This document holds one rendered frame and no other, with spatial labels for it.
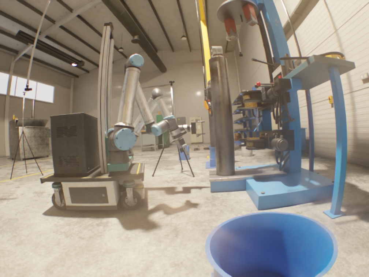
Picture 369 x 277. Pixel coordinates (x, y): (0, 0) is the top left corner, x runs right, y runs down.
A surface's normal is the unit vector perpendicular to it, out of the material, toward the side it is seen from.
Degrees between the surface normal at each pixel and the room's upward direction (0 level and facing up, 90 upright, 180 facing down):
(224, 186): 90
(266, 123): 90
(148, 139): 90
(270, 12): 90
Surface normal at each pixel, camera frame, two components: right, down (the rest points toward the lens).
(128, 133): 0.59, 0.07
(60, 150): 0.22, 0.00
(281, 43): -0.14, 0.03
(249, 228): 0.03, -0.45
